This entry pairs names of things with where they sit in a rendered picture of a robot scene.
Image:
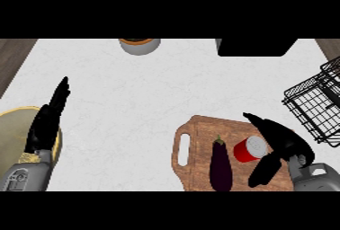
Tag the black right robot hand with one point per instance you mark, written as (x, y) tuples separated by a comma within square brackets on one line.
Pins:
[(278, 140)]

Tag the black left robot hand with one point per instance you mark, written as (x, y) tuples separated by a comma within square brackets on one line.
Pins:
[(45, 125)]

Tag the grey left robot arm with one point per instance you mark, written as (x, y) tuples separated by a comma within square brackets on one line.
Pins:
[(27, 175)]

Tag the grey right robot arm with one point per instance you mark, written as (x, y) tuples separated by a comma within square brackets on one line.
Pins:
[(314, 178)]

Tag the red can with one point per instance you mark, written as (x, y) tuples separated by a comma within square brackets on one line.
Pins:
[(250, 149)]

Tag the brown wooden cutting board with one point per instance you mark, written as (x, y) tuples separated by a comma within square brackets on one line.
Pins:
[(198, 149)]

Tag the yellow-rimmed round plate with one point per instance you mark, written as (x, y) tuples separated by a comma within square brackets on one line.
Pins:
[(15, 134)]

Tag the dark purple eggplant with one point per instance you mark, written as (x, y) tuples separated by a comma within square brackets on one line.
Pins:
[(220, 167)]

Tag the black appliance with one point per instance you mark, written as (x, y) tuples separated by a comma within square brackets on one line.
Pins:
[(254, 47)]

